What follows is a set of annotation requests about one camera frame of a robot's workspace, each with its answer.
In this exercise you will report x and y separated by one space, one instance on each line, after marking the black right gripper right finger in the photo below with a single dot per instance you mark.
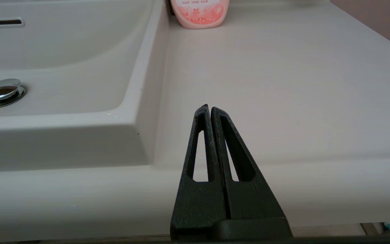
249 200

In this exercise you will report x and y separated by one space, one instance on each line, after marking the chrome overflow slot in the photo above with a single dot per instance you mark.
6 22

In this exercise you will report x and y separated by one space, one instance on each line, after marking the pink soap pump bottle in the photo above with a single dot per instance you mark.
200 13

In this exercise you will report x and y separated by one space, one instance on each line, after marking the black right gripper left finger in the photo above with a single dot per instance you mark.
196 203

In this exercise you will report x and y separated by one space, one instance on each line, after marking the beige sink basin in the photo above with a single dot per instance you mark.
63 51

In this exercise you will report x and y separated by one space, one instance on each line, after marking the chrome drain stopper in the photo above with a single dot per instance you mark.
0 89

